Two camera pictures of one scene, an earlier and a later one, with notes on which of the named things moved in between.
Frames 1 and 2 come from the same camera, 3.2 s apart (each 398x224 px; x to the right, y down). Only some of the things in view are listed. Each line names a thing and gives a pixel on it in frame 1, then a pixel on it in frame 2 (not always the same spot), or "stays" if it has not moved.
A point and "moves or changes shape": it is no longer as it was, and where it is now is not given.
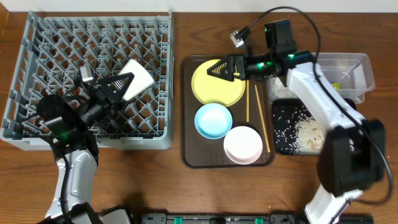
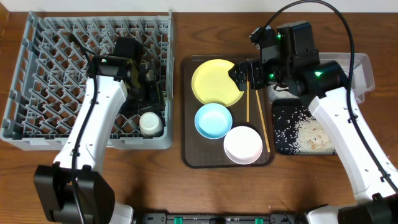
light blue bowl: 212,121 stays
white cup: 142,79 moves or changes shape
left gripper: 104,94 -> 152,94
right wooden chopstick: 262,122 stays
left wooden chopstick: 247,101 stays
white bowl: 243,145 stays
